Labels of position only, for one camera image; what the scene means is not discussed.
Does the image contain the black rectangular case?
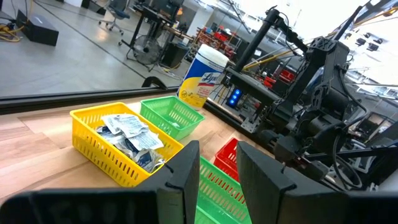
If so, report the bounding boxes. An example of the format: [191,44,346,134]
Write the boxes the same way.
[15,9,60,47]

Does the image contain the red storage boxes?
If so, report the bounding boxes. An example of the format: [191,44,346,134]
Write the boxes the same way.
[263,68,296,90]

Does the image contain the red plastic mesh basket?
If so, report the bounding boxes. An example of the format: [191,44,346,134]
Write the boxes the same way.
[213,137,242,183]

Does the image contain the dark grey desk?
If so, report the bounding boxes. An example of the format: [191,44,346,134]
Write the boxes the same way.
[224,67,282,108]

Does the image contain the black background table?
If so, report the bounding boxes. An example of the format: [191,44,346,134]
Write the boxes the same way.
[120,3,187,72]

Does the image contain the shelf with red bins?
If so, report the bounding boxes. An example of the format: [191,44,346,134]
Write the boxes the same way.
[194,26,246,55]

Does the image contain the yellow plastic mesh basket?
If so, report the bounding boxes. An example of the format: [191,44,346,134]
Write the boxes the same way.
[69,101,185,189]

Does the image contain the grey blue office chair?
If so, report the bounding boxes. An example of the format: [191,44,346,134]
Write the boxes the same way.
[98,0,131,47]

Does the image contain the yellow rod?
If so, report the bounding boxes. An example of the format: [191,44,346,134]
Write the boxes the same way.
[242,49,295,72]

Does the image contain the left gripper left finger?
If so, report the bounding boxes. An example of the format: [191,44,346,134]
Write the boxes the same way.
[136,140,201,224]

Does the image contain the black pole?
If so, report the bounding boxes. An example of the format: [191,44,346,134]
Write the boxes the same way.
[233,7,282,73]

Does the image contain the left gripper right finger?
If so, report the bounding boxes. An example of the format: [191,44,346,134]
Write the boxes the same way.
[236,141,297,224]

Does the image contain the yellow floor cable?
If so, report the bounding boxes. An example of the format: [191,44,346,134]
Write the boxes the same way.
[0,23,25,44]

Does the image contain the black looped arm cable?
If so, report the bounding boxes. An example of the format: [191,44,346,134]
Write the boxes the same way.
[331,132,364,191]

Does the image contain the Lysol wipes canister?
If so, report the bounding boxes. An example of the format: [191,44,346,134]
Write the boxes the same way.
[177,44,230,111]

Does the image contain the black box blue lights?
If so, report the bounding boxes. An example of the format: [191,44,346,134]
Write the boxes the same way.
[226,87,243,108]

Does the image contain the green plastic mesh basket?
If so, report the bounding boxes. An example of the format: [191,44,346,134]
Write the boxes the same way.
[194,155,252,224]
[139,95,206,141]

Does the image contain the black bin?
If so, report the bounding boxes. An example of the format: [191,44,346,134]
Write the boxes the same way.
[160,42,190,70]

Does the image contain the black floor fan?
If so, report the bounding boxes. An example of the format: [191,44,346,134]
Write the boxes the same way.
[132,34,163,67]

